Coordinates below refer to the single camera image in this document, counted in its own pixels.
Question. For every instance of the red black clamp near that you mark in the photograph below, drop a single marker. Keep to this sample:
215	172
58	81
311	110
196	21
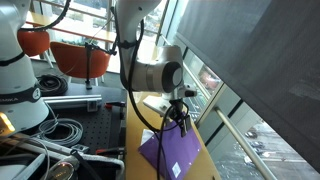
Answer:
111	151

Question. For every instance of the metal window handrail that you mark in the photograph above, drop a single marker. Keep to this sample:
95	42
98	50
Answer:
222	118

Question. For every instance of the orange chair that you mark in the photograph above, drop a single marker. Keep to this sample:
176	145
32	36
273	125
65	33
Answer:
34	42
72	60

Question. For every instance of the orange chair near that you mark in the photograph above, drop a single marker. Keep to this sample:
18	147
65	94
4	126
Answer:
72	60

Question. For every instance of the aluminium extrusion rail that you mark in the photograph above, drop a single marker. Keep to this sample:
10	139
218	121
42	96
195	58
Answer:
73	101

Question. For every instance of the orange chair far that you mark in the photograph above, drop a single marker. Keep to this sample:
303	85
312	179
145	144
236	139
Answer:
34	42

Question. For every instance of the purple folder with white paper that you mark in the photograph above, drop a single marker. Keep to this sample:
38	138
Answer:
179	152

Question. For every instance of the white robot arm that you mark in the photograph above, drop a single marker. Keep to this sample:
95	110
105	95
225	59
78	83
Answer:
21	104

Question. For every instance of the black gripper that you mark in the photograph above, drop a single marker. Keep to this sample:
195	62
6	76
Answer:
179	113

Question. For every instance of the grey roller window blind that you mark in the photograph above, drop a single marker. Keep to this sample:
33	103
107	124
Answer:
268	53

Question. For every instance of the red black clamp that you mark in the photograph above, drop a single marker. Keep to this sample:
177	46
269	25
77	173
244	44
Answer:
111	151
110	105

